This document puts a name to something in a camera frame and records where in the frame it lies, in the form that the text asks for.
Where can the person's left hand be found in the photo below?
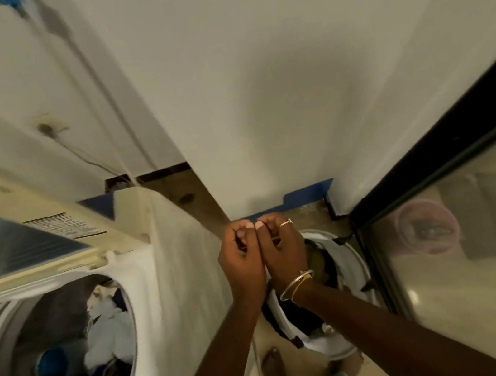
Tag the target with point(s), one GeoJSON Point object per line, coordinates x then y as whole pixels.
{"type": "Point", "coordinates": [241, 262]}

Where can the person's right hand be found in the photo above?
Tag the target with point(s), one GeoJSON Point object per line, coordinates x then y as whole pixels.
{"type": "Point", "coordinates": [287, 254]}

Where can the blue cream washing machine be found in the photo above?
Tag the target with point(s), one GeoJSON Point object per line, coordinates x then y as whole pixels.
{"type": "Point", "coordinates": [180, 263]}

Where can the black clothes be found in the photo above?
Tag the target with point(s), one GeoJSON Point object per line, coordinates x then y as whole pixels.
{"type": "Point", "coordinates": [298, 319]}

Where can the person's left forearm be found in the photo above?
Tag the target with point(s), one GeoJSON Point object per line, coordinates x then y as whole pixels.
{"type": "Point", "coordinates": [221, 365]}

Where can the person's right forearm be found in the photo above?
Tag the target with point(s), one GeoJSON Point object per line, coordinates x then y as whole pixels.
{"type": "Point", "coordinates": [387, 337]}

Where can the white round laundry hamper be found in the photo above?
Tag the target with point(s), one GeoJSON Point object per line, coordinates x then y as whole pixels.
{"type": "Point", "coordinates": [351, 267]}

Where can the person's left foot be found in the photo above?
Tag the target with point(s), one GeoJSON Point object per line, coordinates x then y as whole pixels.
{"type": "Point", "coordinates": [275, 372]}

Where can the silver bangle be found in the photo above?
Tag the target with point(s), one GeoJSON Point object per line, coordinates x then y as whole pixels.
{"type": "Point", "coordinates": [292, 284]}

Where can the pink plastic basin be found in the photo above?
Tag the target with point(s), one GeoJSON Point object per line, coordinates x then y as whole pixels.
{"type": "Point", "coordinates": [407, 234]}

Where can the black framed glass door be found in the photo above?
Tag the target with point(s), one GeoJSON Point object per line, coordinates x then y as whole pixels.
{"type": "Point", "coordinates": [455, 122]}

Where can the white wall socket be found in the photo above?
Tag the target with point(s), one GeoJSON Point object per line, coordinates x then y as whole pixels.
{"type": "Point", "coordinates": [54, 123]}

